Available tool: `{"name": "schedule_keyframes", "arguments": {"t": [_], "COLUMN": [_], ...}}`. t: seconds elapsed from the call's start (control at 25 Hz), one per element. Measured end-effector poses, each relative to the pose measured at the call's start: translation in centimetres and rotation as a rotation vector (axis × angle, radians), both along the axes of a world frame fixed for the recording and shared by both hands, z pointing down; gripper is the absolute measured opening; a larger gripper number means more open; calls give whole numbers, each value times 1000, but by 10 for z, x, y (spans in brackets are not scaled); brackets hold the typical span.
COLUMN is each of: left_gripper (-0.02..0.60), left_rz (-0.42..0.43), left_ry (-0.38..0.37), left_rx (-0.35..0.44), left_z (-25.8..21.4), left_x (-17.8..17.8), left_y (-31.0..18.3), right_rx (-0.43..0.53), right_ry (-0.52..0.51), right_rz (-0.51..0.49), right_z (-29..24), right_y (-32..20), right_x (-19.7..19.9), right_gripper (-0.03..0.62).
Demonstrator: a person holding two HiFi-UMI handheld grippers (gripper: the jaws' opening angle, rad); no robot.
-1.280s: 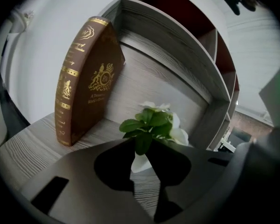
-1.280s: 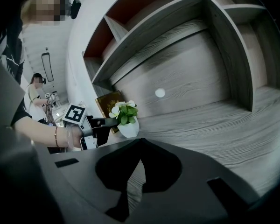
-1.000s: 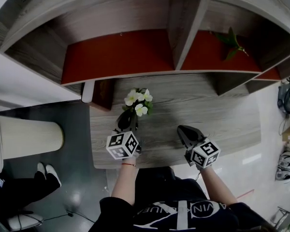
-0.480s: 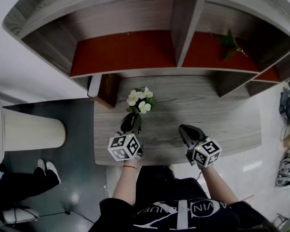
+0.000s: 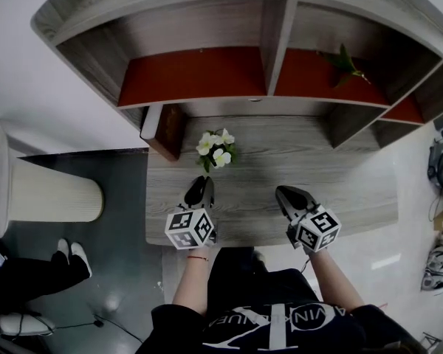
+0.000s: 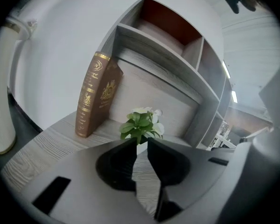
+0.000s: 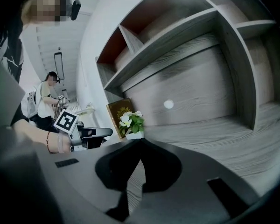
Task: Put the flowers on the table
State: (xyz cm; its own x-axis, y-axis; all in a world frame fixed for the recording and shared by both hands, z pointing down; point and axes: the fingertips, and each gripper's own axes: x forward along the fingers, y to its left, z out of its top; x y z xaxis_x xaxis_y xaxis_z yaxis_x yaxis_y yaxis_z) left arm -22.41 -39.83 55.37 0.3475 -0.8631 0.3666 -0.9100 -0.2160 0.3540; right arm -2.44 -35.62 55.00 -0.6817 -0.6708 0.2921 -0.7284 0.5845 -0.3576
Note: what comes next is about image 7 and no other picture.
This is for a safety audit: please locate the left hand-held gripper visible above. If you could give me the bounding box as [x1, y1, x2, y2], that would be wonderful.
[53, 109, 113, 153]

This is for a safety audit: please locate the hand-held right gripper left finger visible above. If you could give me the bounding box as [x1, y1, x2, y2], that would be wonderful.
[41, 139, 142, 224]

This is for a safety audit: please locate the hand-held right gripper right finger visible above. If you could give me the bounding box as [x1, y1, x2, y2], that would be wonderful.
[128, 139, 259, 224]

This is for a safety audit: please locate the person's left forearm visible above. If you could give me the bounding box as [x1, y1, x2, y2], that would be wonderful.
[10, 119, 73, 154]

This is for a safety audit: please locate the brown gold-patterned book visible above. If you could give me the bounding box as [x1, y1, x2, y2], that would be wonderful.
[105, 98, 135, 140]

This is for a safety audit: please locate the grey wooden shelf unit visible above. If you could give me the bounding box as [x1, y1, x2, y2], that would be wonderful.
[95, 0, 280, 219]

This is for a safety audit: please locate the white grey machine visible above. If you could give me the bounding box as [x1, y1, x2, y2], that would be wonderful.
[26, 90, 38, 117]

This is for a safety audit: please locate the white round hole cover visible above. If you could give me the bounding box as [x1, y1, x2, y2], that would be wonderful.
[163, 99, 175, 110]

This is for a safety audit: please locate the black framed ceiling light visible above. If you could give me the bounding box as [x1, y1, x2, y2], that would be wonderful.
[53, 52, 66, 81]

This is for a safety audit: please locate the person's black printed t-shirt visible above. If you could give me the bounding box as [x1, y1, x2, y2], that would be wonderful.
[0, 17, 30, 126]

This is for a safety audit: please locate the person's head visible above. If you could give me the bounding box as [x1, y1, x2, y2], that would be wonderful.
[20, 0, 73, 28]

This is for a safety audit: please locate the red string bracelet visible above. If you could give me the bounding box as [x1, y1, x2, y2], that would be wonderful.
[46, 131, 52, 154]

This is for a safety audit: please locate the black head-mounted camera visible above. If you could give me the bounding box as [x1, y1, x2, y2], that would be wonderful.
[69, 0, 82, 21]

